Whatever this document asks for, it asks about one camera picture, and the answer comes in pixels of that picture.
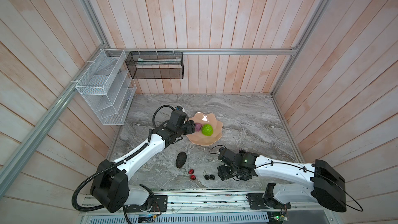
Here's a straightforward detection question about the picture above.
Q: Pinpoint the purple fake fruit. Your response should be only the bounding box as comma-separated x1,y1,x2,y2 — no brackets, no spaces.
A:
195,122,203,132

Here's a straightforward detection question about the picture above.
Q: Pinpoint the green bumpy fake fruit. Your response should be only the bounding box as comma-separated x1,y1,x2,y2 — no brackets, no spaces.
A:
201,124,214,136

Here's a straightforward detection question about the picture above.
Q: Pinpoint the dark fake avocado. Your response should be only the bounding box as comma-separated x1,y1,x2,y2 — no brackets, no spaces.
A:
175,152,187,169

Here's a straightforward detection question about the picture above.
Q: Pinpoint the red fake cherry pair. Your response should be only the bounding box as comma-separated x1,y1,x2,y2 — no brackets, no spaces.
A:
183,169,197,180

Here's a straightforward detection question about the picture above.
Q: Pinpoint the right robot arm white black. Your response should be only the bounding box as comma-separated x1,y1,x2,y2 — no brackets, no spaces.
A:
217,146,347,213

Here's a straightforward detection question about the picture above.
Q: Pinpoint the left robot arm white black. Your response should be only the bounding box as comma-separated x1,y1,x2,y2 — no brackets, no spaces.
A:
90,105,195,213

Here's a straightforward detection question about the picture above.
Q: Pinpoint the pink wavy fruit bowl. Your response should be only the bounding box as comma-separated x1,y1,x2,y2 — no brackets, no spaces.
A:
187,112,223,146

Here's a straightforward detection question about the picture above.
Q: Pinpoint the black fake cherry pair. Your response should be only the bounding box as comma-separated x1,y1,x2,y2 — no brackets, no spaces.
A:
203,171,215,180

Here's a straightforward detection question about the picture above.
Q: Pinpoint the black mesh basket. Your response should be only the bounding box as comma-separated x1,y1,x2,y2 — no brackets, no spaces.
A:
125,51,184,79

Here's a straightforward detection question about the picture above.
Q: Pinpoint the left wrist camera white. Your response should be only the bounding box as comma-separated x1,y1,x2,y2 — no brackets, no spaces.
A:
175,106,185,112

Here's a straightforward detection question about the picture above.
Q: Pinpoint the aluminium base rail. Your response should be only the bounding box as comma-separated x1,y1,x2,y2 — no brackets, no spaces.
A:
77,189,336,217

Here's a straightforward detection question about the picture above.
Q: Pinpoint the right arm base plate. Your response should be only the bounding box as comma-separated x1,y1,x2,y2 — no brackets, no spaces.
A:
246,193,291,210

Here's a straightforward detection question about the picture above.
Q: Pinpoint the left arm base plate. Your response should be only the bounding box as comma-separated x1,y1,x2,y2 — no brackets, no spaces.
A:
125,195,168,214

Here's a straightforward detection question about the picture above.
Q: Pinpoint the white wire mesh shelf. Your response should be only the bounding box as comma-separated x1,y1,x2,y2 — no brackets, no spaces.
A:
76,49,136,125

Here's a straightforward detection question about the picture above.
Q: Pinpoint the horizontal aluminium wall rail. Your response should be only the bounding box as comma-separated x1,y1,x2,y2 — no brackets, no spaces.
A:
121,48,299,56

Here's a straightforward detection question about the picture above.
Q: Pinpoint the black corrugated cable hose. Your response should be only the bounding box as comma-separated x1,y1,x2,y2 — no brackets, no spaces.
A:
71,142,150,212

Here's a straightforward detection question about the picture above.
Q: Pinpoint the left aluminium frame rail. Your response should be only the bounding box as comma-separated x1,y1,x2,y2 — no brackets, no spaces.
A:
1,0,114,199

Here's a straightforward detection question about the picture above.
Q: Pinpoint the aluminium frame rail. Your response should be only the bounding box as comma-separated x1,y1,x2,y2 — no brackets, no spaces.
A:
270,0,332,99
1,0,114,199

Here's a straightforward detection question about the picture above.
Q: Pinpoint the right aluminium frame rail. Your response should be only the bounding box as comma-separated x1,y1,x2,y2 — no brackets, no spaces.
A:
270,0,332,99

